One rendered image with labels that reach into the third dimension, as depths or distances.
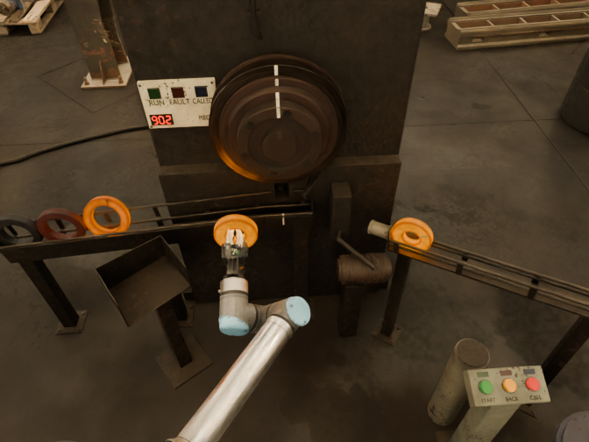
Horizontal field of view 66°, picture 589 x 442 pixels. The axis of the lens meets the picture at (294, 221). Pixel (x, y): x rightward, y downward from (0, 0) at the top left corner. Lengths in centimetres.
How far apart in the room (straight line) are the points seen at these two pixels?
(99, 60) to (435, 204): 307
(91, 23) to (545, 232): 371
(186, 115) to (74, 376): 136
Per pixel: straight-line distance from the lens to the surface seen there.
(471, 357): 177
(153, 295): 180
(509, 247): 290
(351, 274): 190
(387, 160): 186
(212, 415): 121
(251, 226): 157
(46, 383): 250
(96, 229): 204
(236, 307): 143
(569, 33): 553
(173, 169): 186
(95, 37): 440
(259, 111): 143
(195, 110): 169
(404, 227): 176
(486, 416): 176
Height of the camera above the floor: 199
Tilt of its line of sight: 45 degrees down
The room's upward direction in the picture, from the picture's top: 1 degrees counter-clockwise
